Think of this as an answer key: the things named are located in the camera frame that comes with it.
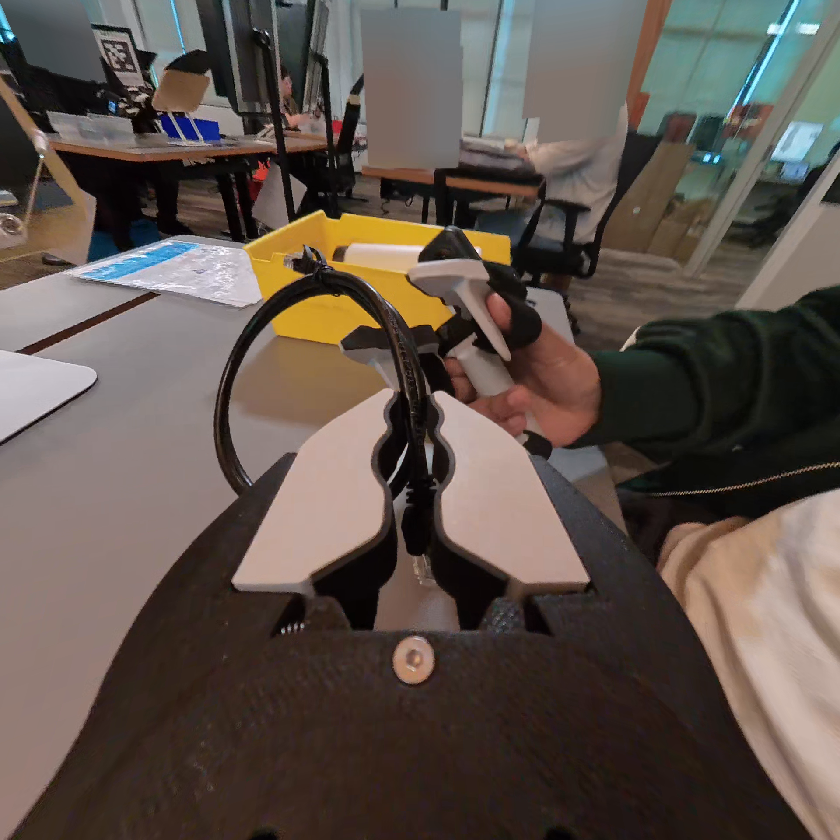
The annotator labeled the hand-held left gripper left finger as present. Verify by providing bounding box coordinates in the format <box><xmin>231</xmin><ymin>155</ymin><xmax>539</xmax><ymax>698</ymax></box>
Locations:
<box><xmin>231</xmin><ymin>388</ymin><xmax>401</xmax><ymax>595</ymax></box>

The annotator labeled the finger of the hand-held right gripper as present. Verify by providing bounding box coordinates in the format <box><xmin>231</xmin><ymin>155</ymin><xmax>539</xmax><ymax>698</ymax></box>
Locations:
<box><xmin>409</xmin><ymin>323</ymin><xmax>455</xmax><ymax>396</ymax></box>
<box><xmin>340</xmin><ymin>325</ymin><xmax>404</xmax><ymax>393</ymax></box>

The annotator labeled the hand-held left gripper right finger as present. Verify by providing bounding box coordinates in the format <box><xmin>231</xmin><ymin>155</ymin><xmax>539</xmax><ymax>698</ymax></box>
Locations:
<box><xmin>430</xmin><ymin>392</ymin><xmax>592</xmax><ymax>598</ymax></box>

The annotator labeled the black ethernet cable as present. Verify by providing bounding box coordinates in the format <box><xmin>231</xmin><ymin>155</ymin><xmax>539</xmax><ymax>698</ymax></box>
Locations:
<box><xmin>214</xmin><ymin>244</ymin><xmax>437</xmax><ymax>588</ymax></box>

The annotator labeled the yellow plastic bin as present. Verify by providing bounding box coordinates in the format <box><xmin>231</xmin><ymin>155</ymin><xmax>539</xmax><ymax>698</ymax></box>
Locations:
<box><xmin>243</xmin><ymin>210</ymin><xmax>513</xmax><ymax>344</ymax></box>

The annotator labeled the person's right forearm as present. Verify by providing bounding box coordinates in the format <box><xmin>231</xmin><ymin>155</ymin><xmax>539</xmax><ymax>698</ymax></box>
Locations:
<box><xmin>571</xmin><ymin>285</ymin><xmax>840</xmax><ymax>500</ymax></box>

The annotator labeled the grey desk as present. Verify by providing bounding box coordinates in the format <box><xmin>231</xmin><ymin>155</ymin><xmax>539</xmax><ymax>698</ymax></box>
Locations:
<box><xmin>0</xmin><ymin>236</ymin><xmax>624</xmax><ymax>808</ymax></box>

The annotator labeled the person's right hand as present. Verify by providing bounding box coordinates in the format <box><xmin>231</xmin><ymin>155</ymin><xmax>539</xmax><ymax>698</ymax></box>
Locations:
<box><xmin>445</xmin><ymin>294</ymin><xmax>602</xmax><ymax>448</ymax></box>

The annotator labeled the black bag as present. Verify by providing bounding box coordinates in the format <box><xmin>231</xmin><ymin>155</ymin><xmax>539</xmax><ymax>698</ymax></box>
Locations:
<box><xmin>459</xmin><ymin>134</ymin><xmax>546</xmax><ymax>177</ymax></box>

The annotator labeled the black office chair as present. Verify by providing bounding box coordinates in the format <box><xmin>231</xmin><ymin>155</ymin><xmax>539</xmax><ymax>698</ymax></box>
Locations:
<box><xmin>512</xmin><ymin>131</ymin><xmax>657</xmax><ymax>283</ymax></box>

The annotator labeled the brown cardboard box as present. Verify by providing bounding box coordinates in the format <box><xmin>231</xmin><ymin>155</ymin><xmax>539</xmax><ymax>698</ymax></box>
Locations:
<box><xmin>604</xmin><ymin>141</ymin><xmax>697</xmax><ymax>257</ymax></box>

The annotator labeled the laminated paper sheet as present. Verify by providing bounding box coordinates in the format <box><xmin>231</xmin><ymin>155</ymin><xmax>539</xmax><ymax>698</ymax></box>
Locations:
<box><xmin>69</xmin><ymin>238</ymin><xmax>263</xmax><ymax>308</ymax></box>

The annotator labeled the blue plastic bin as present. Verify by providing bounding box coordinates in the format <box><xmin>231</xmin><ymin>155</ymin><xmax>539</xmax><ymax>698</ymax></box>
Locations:
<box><xmin>157</xmin><ymin>119</ymin><xmax>221</xmax><ymax>143</ymax></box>

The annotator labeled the white garment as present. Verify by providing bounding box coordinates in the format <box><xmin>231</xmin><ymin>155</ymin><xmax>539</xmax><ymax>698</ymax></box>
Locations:
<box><xmin>656</xmin><ymin>489</ymin><xmax>840</xmax><ymax>840</ymax></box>

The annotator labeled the black office monitor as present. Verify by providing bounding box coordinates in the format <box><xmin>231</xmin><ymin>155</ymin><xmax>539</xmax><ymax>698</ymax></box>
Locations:
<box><xmin>197</xmin><ymin>0</ymin><xmax>296</xmax><ymax>224</ymax></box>

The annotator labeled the black monitor with white stand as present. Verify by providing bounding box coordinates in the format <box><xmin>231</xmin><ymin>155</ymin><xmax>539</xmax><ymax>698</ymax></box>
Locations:
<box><xmin>0</xmin><ymin>72</ymin><xmax>98</xmax><ymax>444</ymax></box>

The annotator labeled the cardboard sheet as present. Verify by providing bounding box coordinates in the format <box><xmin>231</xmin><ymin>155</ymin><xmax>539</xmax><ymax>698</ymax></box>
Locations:
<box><xmin>152</xmin><ymin>51</ymin><xmax>211</xmax><ymax>142</ymax></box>

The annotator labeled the framed marker sign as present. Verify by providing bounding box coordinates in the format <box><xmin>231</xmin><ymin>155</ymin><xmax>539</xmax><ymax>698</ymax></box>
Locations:
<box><xmin>92</xmin><ymin>25</ymin><xmax>151</xmax><ymax>89</ymax></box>

